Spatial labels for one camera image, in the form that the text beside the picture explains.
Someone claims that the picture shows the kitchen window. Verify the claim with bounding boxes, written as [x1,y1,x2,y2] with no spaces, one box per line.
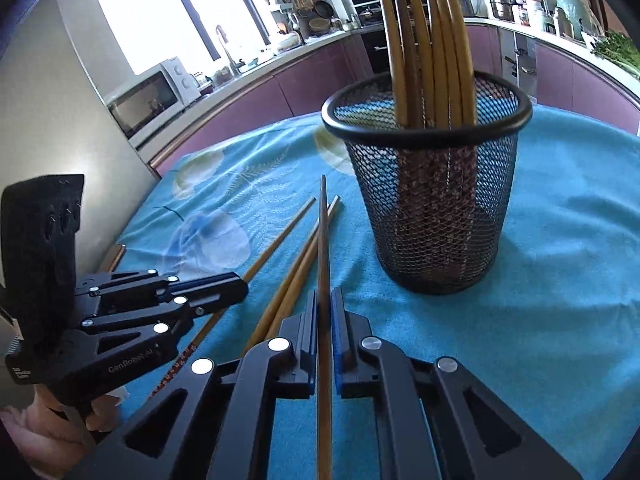
[90,0,273,91]

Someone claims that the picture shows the bunch of wooden chopsticks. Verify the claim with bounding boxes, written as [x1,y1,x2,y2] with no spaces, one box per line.
[372,0,478,286]

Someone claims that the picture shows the brown wooden chopstick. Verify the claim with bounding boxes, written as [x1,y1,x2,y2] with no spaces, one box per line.
[150,196,318,400]
[260,195,342,346]
[317,174,335,480]
[241,220,321,356]

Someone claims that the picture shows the steel faucet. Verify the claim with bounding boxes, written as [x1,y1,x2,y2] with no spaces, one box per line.
[216,25,236,78]

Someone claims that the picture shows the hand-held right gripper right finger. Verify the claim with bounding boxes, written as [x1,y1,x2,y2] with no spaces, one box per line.
[330,286,583,480]

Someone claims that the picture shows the black built-in stove oven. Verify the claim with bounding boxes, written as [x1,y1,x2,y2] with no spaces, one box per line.
[349,0,401,78]

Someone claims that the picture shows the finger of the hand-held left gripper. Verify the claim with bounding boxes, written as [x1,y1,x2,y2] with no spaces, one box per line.
[75,269,249,312]
[81,298,202,335]

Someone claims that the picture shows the blue floral tablecloth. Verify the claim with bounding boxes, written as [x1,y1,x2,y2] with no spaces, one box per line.
[107,102,640,480]

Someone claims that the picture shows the person's left hand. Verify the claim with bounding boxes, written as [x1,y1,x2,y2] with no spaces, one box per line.
[0,387,125,461]

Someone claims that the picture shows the pink base cabinets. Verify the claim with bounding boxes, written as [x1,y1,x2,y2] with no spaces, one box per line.
[150,35,373,171]
[462,22,640,136]

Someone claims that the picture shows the white microwave oven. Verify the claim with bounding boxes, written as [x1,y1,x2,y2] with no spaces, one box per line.
[106,56,200,141]

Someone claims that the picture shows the black mesh holder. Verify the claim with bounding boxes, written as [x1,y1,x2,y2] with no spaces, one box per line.
[321,71,533,295]

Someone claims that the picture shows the green leafy vegetables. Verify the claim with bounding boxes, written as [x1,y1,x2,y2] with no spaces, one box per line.
[592,30,640,78]

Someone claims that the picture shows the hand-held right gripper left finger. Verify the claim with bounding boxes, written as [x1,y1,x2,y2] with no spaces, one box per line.
[65,305,321,480]

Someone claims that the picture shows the grey refrigerator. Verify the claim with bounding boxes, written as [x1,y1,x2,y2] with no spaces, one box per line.
[0,0,163,281]

